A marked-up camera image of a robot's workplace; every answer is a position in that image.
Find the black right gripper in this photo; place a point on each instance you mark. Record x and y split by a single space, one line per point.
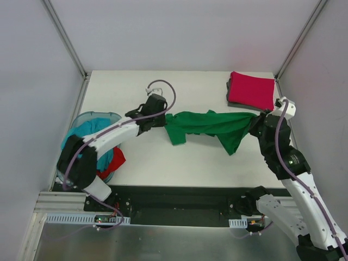
257 124

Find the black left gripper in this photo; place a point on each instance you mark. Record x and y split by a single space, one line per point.
160 119

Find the green t shirt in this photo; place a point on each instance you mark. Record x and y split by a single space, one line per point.
229 128

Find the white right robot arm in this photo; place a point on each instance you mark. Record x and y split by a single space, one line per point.
315 234

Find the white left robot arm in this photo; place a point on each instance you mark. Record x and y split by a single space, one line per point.
78 159

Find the folded grey t shirt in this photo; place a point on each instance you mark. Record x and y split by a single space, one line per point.
235 104

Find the folded magenta t shirt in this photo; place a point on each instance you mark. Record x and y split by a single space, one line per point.
251 91

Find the red t shirt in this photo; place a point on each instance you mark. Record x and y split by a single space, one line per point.
117 161

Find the blue plastic basket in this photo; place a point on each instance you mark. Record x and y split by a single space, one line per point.
114 117

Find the teal t shirt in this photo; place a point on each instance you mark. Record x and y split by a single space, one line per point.
89 127

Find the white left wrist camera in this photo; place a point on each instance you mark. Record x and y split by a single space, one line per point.
152 91

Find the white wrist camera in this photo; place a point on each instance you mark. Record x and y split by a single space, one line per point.
152 91
284 105

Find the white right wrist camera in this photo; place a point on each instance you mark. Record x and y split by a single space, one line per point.
284 105

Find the right white cable duct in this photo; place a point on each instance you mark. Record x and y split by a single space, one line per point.
238 223

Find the white cable duct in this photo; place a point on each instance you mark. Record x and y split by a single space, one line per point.
238 223
87 219

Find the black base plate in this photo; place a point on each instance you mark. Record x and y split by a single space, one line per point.
173 206

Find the left aluminium frame post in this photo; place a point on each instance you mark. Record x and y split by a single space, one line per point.
53 15

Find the aluminium frame post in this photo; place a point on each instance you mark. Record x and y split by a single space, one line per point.
53 15
318 9

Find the right aluminium frame post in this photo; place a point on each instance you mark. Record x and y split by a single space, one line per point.
318 9

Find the aluminium front rail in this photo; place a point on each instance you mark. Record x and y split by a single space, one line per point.
60 202

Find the left white cable duct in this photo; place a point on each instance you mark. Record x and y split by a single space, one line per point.
87 219

